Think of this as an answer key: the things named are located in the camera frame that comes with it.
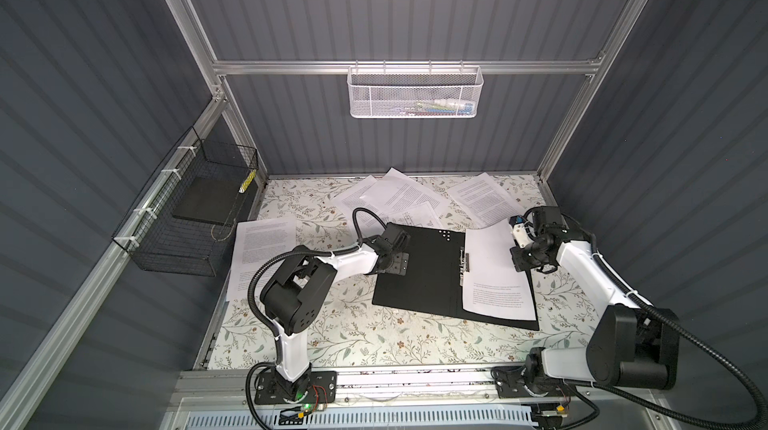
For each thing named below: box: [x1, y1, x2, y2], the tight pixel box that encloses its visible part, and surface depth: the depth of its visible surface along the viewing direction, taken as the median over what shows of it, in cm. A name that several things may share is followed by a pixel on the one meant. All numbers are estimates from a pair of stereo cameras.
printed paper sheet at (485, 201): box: [447, 172, 526, 227], surface depth 115 cm
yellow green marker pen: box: [238, 169, 257, 194], surface depth 83 cm
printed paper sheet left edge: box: [226, 216, 297, 302], surface depth 107 cm
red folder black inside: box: [372, 225, 540, 331], surface depth 91 cm
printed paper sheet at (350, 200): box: [332, 175, 388, 239], surface depth 114 cm
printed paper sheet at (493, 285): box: [462, 220, 537, 320], surface depth 90 cm
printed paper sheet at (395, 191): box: [360, 167, 451, 217], surface depth 117 cm
